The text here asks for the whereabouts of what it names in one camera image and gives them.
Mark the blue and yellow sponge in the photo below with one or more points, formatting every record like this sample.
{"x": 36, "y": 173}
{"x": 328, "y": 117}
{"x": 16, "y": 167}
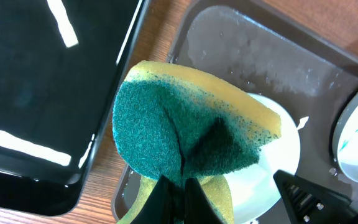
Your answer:
{"x": 183, "y": 123}

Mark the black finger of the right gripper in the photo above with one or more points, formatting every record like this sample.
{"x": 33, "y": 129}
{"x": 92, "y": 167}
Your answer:
{"x": 310, "y": 203}

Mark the white plate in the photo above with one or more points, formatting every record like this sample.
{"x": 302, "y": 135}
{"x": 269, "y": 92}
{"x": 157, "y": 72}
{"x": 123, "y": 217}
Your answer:
{"x": 253, "y": 189}

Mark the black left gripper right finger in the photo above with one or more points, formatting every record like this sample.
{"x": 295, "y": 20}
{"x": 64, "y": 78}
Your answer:
{"x": 197, "y": 207}

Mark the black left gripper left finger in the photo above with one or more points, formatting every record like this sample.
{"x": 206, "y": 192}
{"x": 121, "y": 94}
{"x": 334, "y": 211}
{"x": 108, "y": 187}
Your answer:
{"x": 165, "y": 204}

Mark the black water tray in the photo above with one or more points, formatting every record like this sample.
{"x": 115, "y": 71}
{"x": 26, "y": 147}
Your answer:
{"x": 60, "y": 66}

